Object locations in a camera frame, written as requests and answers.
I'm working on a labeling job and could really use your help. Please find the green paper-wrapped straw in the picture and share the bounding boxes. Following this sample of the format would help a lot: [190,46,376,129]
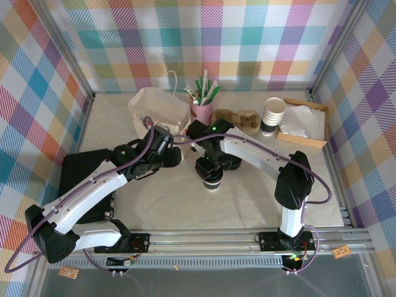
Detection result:
[194,79,207,101]
[205,80,221,103]

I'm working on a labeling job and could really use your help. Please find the striped paper straw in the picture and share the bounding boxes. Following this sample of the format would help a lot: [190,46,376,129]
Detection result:
[184,86,199,105]

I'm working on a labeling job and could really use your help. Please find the brown pulp cup carrier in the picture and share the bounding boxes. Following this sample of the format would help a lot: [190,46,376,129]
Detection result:
[212,108,260,134]

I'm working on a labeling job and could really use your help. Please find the white printed paper bag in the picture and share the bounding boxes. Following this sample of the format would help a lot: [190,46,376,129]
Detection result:
[128,70,192,149]

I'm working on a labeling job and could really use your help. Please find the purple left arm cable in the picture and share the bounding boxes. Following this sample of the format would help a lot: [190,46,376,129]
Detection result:
[4,116,155,275]

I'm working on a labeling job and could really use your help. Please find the stack of paper cups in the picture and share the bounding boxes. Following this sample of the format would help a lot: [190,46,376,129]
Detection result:
[260,97,287,137]

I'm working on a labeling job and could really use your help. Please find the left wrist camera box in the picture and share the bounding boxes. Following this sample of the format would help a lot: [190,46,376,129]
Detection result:
[145,125,174,155]

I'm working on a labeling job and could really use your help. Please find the grey slotted cable duct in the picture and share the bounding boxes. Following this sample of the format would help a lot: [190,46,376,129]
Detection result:
[48,258,287,269]

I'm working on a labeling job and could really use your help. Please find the small connector board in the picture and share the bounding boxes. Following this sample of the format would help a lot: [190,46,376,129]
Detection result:
[106,255,137,269]
[283,252,307,270]

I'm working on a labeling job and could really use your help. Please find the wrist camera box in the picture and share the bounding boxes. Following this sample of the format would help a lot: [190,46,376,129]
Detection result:
[145,125,174,155]
[184,119,207,140]

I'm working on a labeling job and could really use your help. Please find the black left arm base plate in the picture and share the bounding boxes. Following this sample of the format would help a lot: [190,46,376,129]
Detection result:
[93,232,152,254]

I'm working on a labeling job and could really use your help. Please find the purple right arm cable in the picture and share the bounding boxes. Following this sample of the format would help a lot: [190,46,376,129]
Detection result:
[173,134,337,275]

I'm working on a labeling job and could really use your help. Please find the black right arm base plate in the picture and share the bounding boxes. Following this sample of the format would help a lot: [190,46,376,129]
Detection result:
[258,230,316,252]

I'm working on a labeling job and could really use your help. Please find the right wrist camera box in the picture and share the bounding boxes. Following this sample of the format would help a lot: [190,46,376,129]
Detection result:
[184,119,207,140]

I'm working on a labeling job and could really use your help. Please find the wooden napkin tray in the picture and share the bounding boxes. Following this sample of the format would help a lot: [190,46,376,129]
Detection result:
[276,97,329,150]

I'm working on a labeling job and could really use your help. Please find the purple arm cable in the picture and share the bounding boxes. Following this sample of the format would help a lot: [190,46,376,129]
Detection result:
[173,134,337,275]
[4,116,155,275]

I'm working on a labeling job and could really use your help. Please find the stack of black lids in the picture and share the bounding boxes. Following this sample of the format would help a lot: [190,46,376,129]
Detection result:
[222,155,243,171]

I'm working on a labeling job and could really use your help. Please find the white paper-wrapped straw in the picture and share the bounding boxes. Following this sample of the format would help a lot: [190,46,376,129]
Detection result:
[202,69,210,100]

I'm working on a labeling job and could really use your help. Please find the black paper coffee cup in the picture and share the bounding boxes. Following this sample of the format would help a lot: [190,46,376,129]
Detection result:
[202,178,224,192]

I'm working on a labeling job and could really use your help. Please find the black hard case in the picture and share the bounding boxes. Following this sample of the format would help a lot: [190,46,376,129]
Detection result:
[58,148,118,223]

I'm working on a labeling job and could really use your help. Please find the aluminium frame post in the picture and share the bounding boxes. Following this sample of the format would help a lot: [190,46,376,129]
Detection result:
[308,0,372,100]
[29,0,96,101]

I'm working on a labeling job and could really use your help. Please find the pink straw holder cup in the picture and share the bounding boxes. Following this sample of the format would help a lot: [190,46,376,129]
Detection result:
[189,101,214,124]

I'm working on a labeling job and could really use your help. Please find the white paper napkins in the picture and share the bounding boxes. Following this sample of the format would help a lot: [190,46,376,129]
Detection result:
[279,105,325,140]

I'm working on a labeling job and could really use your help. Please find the aluminium mounting rail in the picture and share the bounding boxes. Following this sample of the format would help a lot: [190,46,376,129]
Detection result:
[32,228,377,257]

